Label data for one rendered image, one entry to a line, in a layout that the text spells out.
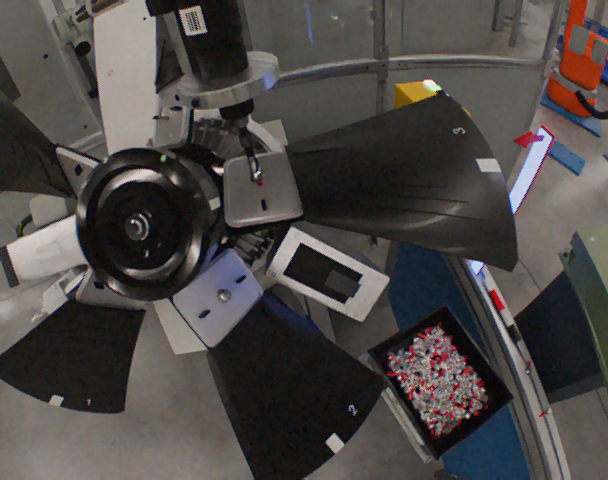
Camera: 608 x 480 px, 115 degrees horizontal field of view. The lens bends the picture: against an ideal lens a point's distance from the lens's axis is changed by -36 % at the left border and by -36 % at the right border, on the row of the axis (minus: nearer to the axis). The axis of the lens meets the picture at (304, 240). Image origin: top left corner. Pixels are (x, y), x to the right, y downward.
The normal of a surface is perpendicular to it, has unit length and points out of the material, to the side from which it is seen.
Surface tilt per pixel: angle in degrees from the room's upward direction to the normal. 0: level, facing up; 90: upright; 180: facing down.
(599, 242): 1
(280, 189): 7
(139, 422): 0
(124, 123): 50
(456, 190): 18
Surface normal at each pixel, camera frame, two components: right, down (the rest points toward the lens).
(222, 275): 0.71, -0.26
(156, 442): -0.11, -0.58
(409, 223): 0.12, -0.40
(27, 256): 0.08, 0.21
